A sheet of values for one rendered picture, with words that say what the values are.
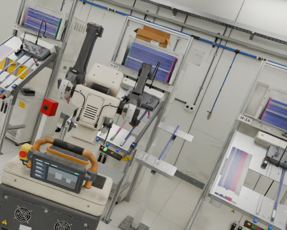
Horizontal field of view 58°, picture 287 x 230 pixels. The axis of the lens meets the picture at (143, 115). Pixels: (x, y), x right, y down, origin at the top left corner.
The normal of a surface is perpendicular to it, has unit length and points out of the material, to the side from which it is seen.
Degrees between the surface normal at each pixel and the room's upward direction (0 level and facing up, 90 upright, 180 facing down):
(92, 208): 90
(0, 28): 90
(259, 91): 90
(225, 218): 90
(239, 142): 44
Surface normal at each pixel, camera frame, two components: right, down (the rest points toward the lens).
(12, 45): 0.00, -0.58
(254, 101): -0.34, 0.06
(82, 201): -0.02, 0.19
